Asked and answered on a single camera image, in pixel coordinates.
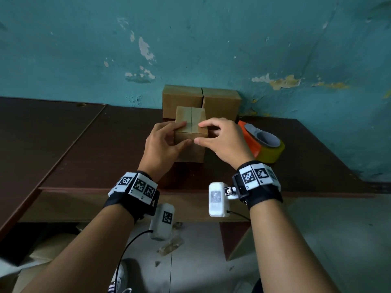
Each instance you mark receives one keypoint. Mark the yellowish clear tape roll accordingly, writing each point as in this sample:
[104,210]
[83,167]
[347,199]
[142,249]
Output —
[273,155]

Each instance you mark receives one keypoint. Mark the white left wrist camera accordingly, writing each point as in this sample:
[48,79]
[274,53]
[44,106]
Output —
[162,228]

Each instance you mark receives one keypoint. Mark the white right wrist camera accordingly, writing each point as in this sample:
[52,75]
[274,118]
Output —
[218,207]

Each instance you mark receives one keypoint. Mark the cardboard box with dark edge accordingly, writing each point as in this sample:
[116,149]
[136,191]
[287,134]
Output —
[192,152]

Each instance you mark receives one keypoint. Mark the crumpled clear plastic scrap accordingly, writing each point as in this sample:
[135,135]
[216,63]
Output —
[169,247]

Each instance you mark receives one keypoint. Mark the person's right hand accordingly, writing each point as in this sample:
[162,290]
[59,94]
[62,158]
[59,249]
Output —
[229,143]

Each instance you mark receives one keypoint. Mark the black trousers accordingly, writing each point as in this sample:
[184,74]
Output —
[258,286]

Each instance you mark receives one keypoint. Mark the person's left hand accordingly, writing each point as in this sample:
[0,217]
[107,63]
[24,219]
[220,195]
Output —
[159,152]

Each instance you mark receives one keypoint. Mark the orange tape dispenser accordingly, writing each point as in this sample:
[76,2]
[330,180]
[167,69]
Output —
[249,140]

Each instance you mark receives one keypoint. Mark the large brown cardboard box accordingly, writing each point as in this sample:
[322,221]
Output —
[180,100]

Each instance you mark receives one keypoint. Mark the person's left forearm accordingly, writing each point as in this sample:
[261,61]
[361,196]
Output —
[82,256]

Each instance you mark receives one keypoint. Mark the person's right forearm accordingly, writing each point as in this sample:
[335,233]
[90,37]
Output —
[287,256]

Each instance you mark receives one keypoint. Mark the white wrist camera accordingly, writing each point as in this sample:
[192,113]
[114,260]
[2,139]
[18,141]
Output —
[218,207]
[162,228]

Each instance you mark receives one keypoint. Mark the white left shoe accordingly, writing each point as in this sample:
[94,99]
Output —
[120,277]

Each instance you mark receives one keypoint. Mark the small brown cardboard box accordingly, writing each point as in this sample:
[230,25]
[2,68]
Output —
[223,103]

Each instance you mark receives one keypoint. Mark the dark brown wooden table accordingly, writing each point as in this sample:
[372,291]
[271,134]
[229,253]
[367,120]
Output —
[305,161]

